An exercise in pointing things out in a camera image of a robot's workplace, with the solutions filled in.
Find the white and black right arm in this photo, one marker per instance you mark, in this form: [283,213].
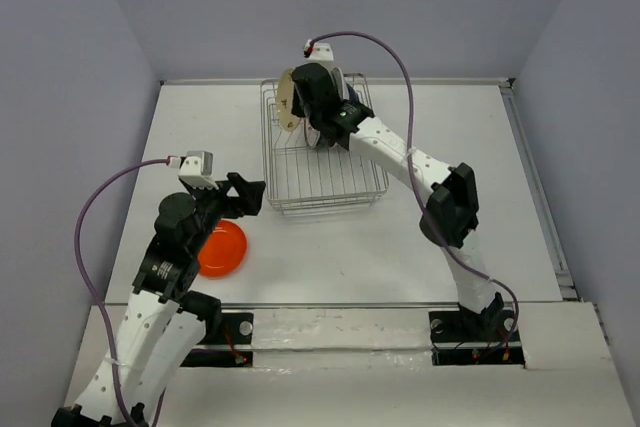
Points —
[446,195]

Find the teal plate with white blossoms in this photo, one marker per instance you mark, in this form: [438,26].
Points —
[338,80]

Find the dark blue leaf-shaped plate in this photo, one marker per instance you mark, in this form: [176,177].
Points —
[353,95]

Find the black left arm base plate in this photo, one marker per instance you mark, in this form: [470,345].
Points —
[228,346]

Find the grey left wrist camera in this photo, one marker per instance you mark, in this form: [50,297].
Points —
[195,169]

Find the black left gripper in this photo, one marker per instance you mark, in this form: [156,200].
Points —
[247,202]

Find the silver wire dish rack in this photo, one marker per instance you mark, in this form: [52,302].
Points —
[322,178]

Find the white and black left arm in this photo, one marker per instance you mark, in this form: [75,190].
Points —
[164,319]

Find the small beige plate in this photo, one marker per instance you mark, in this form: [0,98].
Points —
[284,102]

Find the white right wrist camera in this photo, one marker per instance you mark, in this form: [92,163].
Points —
[319,52]

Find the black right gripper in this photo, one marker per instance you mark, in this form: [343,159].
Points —
[298,107]

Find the white plate with orange sunburst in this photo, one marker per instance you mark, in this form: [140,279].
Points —
[313,137]

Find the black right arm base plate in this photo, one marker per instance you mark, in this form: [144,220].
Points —
[454,346]

